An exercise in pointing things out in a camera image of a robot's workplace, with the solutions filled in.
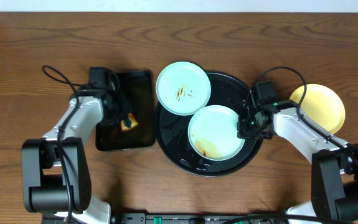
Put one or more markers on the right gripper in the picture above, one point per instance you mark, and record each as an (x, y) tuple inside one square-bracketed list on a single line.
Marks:
[(245, 128)]

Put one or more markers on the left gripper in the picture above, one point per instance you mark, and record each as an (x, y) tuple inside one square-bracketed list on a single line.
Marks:
[(122, 111)]

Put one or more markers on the yellow green sponge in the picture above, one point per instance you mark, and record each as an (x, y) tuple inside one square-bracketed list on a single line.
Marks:
[(128, 123)]

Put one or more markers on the mint plate with sauce smear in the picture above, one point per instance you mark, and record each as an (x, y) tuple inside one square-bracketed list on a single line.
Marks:
[(212, 132)]

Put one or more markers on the yellow plate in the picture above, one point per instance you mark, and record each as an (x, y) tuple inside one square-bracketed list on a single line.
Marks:
[(324, 107)]

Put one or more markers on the mint plate with crumbs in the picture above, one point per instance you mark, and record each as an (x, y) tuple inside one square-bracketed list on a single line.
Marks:
[(183, 88)]

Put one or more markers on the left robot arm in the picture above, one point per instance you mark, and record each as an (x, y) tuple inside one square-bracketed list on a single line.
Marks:
[(55, 176)]

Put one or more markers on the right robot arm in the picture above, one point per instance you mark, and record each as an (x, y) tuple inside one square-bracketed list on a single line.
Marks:
[(334, 172)]

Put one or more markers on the rectangular black tray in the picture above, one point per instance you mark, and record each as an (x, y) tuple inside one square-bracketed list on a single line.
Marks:
[(137, 99)]

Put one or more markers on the round black tray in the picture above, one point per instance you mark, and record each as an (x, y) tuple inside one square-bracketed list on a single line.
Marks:
[(171, 131)]

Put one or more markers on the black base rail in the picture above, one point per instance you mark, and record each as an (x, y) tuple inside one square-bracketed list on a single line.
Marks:
[(142, 218)]

